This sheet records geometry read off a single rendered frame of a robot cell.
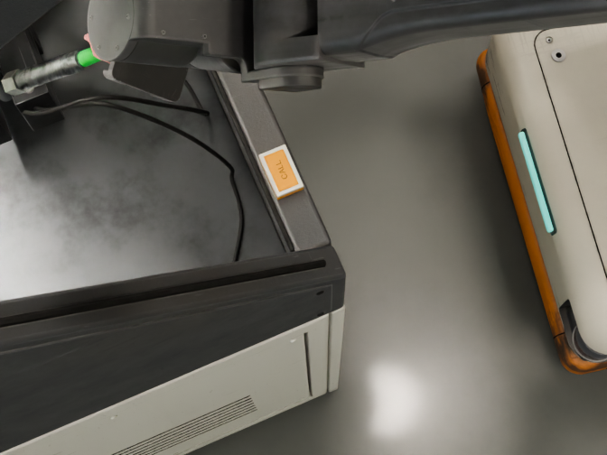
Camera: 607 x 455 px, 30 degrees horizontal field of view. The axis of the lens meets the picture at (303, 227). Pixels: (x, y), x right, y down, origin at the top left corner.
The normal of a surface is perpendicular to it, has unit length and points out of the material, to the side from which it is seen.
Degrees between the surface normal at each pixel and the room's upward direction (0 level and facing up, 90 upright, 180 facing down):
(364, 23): 37
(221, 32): 45
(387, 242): 0
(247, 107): 0
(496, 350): 0
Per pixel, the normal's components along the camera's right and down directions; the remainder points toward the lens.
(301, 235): -0.02, -0.26
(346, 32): -0.56, 0.01
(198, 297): 0.61, -0.46
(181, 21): 0.60, 0.00
